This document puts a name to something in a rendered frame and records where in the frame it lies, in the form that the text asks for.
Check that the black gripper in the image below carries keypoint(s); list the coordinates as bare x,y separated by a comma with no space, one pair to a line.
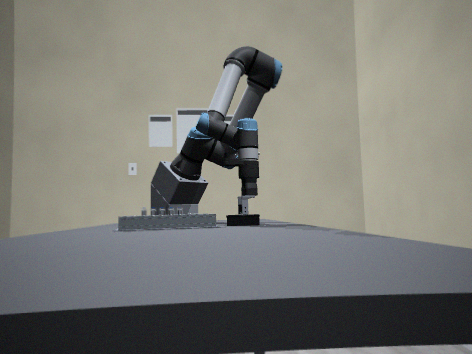
248,168

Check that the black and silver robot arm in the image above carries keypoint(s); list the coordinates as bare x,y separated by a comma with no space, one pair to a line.
263,74

